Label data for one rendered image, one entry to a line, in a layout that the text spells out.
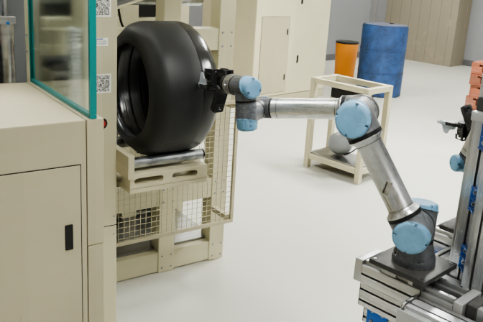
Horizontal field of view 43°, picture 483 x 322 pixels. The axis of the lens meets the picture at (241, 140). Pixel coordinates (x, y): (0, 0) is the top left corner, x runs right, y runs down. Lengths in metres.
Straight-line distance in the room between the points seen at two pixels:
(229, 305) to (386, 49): 6.06
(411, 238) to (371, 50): 6.90
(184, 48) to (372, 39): 6.53
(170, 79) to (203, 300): 1.38
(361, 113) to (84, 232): 0.91
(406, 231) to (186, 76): 1.00
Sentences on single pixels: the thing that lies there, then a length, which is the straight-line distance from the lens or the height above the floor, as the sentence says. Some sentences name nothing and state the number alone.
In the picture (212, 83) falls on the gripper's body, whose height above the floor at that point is 1.27.
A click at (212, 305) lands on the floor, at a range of 3.30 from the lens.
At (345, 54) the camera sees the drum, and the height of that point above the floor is 0.41.
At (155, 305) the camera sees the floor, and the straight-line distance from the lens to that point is 3.29.
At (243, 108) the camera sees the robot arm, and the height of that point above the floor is 1.21.
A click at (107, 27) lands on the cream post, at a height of 1.43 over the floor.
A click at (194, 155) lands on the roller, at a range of 2.63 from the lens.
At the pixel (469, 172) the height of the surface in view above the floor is 1.04.
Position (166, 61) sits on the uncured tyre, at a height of 1.32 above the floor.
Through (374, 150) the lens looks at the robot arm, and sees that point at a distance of 2.03.
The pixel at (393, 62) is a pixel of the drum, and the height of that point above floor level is 0.51.
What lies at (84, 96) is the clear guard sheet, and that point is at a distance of 1.76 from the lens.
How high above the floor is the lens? 1.69
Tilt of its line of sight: 16 degrees down
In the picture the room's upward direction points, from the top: 3 degrees clockwise
